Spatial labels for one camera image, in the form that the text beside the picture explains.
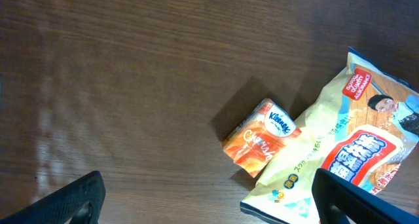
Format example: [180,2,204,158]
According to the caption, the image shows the yellow snack bag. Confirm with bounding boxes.
[240,49,418,223]

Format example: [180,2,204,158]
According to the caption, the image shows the orange Kleenex tissue pack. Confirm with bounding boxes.
[221,98,301,177]

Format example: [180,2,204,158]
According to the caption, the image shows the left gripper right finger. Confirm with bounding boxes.
[312,168,418,224]

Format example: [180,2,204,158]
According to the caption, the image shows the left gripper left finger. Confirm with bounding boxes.
[1,170,106,224]

